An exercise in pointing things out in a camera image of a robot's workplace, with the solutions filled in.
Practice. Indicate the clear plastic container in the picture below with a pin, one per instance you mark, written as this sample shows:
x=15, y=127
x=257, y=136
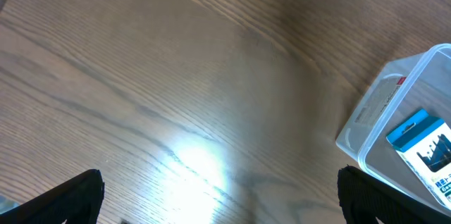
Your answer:
x=402, y=88

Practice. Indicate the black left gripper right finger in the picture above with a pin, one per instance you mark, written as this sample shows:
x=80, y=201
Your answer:
x=366, y=200

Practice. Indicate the blue white screwdriver box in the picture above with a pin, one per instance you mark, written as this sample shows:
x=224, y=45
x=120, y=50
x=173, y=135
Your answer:
x=423, y=143

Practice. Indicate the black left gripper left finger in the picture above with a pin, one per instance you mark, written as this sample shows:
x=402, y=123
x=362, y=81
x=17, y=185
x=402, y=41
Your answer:
x=76, y=201

